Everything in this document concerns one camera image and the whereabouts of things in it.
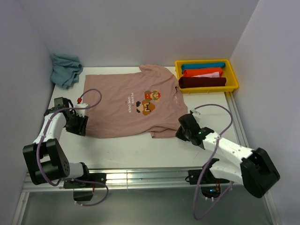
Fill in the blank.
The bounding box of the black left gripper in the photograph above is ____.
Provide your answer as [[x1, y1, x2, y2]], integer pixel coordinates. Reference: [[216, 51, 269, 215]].
[[65, 112, 88, 136]]

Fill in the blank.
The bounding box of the pink printed t-shirt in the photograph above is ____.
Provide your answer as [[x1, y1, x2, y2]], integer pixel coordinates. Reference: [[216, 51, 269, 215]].
[[83, 65, 188, 138]]

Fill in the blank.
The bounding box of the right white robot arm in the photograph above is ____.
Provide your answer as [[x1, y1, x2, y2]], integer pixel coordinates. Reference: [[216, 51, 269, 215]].
[[176, 113, 280, 198]]

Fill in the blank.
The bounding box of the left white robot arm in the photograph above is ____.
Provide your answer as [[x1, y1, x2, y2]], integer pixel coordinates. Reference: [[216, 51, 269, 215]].
[[22, 97, 91, 187]]

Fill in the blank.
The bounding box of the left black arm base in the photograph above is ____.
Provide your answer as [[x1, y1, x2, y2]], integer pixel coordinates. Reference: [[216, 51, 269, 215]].
[[63, 173, 109, 204]]

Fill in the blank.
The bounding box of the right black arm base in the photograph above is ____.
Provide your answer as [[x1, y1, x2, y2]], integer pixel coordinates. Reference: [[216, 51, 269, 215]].
[[184, 168, 225, 197]]

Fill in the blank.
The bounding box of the rolled maroon t-shirt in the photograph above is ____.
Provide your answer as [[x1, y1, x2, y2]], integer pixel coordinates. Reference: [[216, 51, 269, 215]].
[[178, 77, 227, 89]]

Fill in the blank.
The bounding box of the crumpled teal t-shirt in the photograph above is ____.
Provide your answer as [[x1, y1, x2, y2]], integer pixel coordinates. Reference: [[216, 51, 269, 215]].
[[50, 53, 83, 89]]

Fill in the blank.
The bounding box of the yellow plastic bin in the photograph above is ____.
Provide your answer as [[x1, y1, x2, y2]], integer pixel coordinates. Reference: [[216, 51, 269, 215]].
[[175, 59, 239, 94]]

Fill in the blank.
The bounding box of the rolled orange t-shirt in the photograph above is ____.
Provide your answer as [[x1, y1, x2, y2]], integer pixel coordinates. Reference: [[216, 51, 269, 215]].
[[183, 67, 223, 78]]

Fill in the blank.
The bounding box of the rolled blue t-shirt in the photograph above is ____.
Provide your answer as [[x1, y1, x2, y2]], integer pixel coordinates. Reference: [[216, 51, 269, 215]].
[[181, 62, 226, 72]]

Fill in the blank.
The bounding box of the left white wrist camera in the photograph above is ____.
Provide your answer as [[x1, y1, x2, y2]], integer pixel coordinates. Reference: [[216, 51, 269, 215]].
[[75, 103, 89, 117]]

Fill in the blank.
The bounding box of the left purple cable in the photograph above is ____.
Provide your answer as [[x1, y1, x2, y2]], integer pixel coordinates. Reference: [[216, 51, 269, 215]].
[[37, 88, 109, 207]]

